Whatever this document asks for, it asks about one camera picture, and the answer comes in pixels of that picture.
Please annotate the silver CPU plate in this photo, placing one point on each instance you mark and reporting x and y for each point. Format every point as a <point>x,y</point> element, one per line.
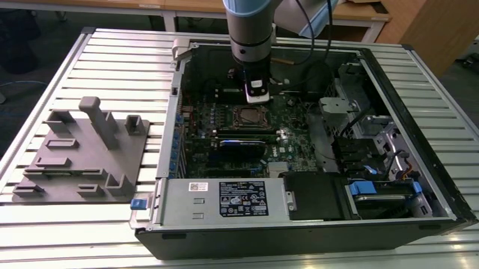
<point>249,116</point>

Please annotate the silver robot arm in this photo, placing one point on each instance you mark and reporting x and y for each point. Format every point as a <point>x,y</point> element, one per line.
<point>248,30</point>

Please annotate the perforated metal drive cage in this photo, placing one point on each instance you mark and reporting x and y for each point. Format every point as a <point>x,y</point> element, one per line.
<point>336,105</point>

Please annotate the green motherboard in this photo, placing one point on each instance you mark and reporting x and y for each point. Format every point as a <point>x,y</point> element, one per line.
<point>295,143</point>

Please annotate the black graphics card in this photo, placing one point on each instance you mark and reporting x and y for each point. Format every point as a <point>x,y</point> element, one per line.
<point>239,152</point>

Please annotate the grey metal support bar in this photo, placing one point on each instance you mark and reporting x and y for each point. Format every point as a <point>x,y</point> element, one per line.
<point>317,140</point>

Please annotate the small silver heat sink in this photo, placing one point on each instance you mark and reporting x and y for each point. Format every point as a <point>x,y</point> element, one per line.
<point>279,166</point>

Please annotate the black disk bay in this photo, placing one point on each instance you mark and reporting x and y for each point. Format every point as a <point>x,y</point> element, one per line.
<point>355,151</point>

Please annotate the hard disk in blue carrier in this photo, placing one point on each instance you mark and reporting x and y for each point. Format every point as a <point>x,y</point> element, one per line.
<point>363,187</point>

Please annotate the wooden cabinet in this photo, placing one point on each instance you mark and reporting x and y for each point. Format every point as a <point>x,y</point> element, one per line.
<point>437,28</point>

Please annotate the silver power supply unit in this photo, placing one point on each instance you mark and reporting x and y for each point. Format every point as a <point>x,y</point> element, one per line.
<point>179,201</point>

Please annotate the blue case latch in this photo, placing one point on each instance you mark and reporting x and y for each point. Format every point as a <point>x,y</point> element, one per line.
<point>137,204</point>

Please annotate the black chair base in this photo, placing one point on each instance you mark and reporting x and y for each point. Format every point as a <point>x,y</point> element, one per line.
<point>472,60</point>

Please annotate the black PC case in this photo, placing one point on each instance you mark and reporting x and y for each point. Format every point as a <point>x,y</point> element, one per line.
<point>261,241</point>

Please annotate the grey parts rack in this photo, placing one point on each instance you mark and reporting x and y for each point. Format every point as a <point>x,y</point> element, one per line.
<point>74,179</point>

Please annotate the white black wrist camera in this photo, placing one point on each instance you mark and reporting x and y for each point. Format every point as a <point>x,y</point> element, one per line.
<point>257,95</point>

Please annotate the wooden desk white frame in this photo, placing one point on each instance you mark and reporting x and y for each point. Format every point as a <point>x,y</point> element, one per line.
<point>359,13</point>
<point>112,2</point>

